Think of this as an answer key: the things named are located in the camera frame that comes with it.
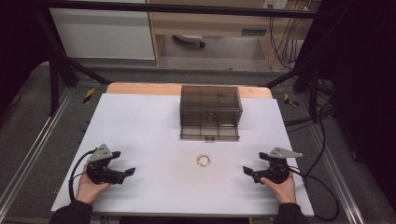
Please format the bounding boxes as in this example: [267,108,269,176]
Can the person's left hand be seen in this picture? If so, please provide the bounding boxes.
[75,163,112,205]

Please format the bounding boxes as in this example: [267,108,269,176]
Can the white wall socket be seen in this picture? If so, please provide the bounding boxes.
[262,0,290,10]

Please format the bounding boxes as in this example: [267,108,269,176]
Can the wooden table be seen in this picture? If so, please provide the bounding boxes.
[106,81,274,100]

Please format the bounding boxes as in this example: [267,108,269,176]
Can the white table mat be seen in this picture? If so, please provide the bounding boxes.
[50,92,315,217]

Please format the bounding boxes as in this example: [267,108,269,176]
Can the black metal crossbar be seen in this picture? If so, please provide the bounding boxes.
[32,0,325,20]

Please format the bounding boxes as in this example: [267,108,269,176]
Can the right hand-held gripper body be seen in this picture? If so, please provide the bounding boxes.
[253,147,304,185]

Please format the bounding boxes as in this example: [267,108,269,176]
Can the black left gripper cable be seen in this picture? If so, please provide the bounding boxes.
[68,148,98,203]

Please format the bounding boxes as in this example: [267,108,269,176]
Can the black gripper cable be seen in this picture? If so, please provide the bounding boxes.
[289,167,341,222]
[68,148,98,203]

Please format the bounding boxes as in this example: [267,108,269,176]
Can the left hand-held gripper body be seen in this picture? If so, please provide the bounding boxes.
[86,143,126,186]

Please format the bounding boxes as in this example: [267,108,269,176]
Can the light wooden desk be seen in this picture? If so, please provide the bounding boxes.
[146,0,322,67]

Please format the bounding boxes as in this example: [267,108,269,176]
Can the black curtain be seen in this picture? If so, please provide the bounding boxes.
[0,0,52,110]
[306,0,396,213]

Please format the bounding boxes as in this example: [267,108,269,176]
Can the bundle of hanging cables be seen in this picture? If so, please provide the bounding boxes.
[268,0,312,71]

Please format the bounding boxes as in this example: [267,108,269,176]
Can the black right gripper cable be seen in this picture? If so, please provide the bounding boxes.
[289,167,341,222]

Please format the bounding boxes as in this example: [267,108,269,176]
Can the black metal stand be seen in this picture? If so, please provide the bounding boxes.
[264,18,335,123]
[33,8,112,117]

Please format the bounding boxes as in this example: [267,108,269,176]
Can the person's right hand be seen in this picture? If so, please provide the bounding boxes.
[260,171,298,205]

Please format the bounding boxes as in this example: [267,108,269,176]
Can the aluminium floor rail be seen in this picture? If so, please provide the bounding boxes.
[310,123,366,224]
[0,89,75,213]

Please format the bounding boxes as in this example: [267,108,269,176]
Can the small silver ring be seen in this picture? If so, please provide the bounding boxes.
[195,153,212,167]

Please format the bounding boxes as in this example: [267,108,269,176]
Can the black floor cables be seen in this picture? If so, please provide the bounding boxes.
[283,78,337,176]

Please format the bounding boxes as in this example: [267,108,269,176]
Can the white cabinet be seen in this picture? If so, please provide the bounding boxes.
[49,0,156,61]

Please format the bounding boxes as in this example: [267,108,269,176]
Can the yellow black striped tape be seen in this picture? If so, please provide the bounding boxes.
[283,92,300,107]
[82,87,97,105]

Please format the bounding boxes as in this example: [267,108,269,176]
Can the smoky transparent drawer box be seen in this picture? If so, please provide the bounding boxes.
[179,84,244,129]

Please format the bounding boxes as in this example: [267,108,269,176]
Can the office chair base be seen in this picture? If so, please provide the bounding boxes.
[172,34,206,49]

